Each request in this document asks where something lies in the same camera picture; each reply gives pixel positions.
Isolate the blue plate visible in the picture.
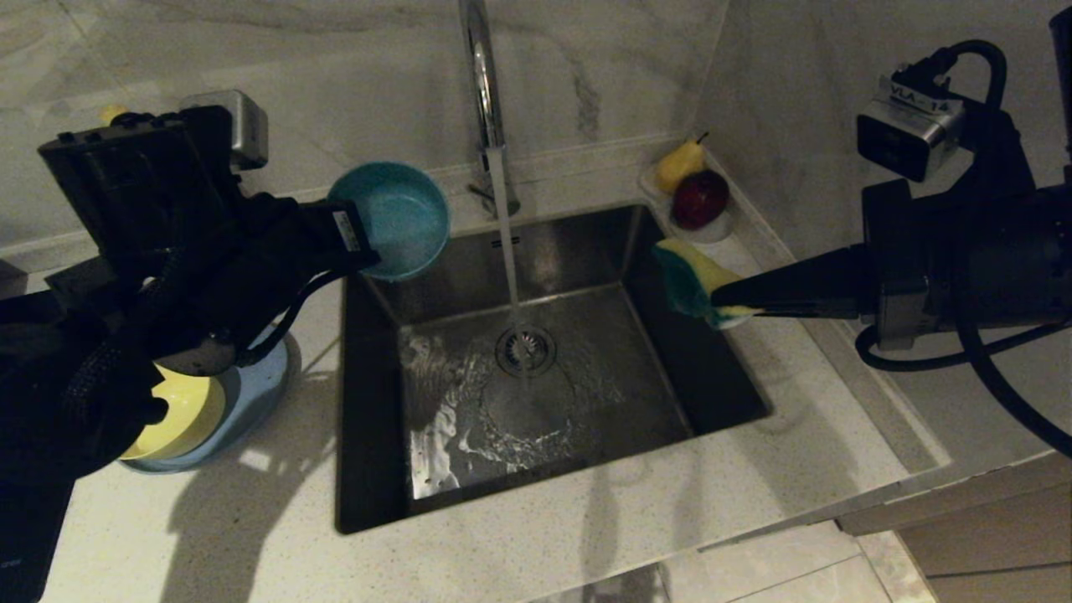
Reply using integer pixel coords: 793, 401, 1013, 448
126, 331, 291, 475

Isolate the small white dish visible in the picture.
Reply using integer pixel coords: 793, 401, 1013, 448
639, 163, 734, 245

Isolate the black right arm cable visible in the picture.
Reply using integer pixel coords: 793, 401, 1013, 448
854, 40, 1072, 459

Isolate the red apple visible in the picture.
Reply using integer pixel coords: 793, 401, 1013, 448
669, 171, 729, 231

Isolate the metal sink drain strainer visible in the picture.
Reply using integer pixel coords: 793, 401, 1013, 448
495, 325, 558, 379

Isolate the stainless steel sink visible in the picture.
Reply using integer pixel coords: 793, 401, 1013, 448
337, 204, 771, 534

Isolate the running water stream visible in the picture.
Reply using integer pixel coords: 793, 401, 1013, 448
488, 147, 530, 378

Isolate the yellow bowl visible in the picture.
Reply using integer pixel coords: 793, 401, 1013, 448
121, 364, 228, 461

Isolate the black braided cable sleeve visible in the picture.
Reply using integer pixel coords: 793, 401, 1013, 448
63, 251, 189, 420

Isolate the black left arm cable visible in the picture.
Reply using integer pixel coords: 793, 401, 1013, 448
237, 266, 348, 368

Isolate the yellow pear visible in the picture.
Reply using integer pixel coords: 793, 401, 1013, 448
654, 134, 709, 198

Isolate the teal bowl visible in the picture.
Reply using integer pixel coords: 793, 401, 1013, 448
327, 162, 451, 282

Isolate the yellow sponge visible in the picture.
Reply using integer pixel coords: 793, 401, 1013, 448
653, 238, 759, 330

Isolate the chrome faucet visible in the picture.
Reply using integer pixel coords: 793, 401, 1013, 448
458, 0, 522, 220

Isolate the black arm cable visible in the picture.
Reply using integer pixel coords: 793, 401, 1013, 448
854, 40, 1072, 459
237, 266, 348, 368

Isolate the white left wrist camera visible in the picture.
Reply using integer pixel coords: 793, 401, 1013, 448
178, 90, 271, 171

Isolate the black induction cooktop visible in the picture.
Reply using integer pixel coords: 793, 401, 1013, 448
0, 477, 80, 603

